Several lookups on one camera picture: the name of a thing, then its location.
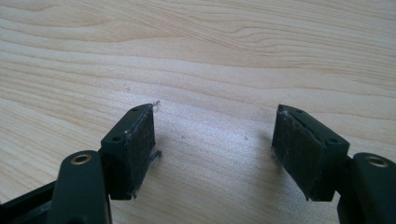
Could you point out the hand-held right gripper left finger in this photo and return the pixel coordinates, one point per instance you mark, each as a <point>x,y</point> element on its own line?
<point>127,155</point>

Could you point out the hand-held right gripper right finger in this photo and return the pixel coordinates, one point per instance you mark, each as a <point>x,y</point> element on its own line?
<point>306,155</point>

